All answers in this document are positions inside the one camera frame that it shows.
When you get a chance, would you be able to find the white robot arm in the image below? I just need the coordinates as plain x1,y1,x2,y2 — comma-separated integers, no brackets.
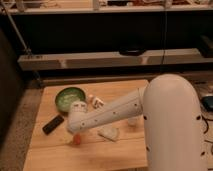
67,74,208,171

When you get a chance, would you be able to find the white tube bottle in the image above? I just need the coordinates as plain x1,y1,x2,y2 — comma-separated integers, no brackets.
89,94,104,109

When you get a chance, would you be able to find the white sponge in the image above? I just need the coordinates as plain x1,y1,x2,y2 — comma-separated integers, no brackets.
98,126,119,141

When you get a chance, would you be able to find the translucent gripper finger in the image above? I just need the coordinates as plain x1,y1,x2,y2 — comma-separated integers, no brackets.
65,133,73,144

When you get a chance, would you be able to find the black remote control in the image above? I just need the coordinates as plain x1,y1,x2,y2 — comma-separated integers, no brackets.
42,115,64,135

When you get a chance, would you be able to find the black cable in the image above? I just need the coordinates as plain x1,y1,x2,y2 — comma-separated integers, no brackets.
198,79,213,144

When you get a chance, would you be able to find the green bowl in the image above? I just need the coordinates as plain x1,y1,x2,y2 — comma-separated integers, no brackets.
55,87,86,112

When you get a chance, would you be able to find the clear plastic cup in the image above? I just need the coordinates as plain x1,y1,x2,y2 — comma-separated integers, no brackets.
127,117,139,126

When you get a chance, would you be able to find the dark round object on shelf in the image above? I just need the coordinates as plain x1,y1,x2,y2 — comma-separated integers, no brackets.
119,47,146,56

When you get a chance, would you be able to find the wooden shelf rack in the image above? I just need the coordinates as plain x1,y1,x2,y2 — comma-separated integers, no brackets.
0,0,213,79

